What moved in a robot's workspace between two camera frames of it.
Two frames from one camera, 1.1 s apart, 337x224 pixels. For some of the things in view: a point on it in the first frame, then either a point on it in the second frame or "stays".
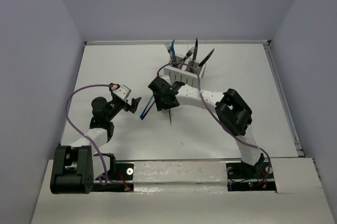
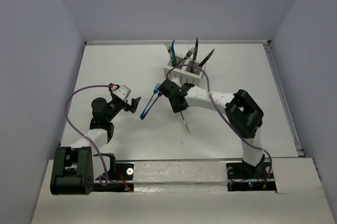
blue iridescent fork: (143, 111) stays
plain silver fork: (170, 119) to (183, 119)
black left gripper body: (115, 107) stays
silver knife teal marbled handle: (206, 58) stays
